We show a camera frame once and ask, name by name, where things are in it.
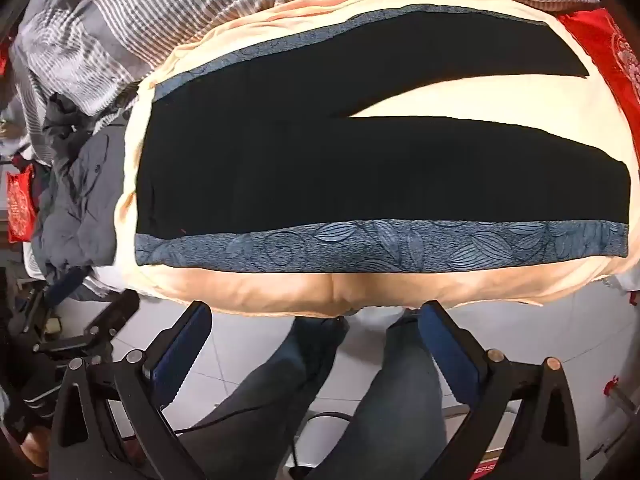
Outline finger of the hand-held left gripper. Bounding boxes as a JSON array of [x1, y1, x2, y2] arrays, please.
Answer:
[[32, 290, 142, 362]]

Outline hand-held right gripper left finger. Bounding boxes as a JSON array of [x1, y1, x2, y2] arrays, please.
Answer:
[[47, 301, 213, 480]]

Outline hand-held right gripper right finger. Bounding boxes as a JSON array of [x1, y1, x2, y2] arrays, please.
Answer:
[[419, 300, 583, 480]]

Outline black pants with blue stripe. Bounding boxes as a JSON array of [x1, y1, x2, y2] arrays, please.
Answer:
[[135, 4, 631, 267]]

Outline person's left hand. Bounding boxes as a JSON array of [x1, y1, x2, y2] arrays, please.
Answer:
[[21, 429, 52, 469]]

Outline person's right leg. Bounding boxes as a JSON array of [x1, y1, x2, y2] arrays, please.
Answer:
[[305, 310, 447, 480]]

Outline person's leg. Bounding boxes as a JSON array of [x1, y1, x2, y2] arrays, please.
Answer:
[[175, 316, 351, 480], [305, 310, 447, 480]]

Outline person's left leg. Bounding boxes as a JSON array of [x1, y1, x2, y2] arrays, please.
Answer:
[[175, 316, 351, 480]]

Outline red bag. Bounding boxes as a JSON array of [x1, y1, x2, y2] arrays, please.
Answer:
[[6, 164, 39, 244]]

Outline dark grey clothing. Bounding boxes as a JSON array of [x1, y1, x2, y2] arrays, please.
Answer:
[[32, 94, 146, 281]]

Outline metal rod with red cap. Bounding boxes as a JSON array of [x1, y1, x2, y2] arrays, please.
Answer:
[[602, 374, 640, 413]]

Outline peach blanket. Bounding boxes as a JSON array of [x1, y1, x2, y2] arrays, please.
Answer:
[[114, 0, 640, 318]]

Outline grey striped quilt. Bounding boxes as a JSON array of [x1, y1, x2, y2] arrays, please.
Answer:
[[10, 0, 601, 117]]

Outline red patterned cloth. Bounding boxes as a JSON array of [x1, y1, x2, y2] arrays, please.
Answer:
[[557, 7, 640, 127]]

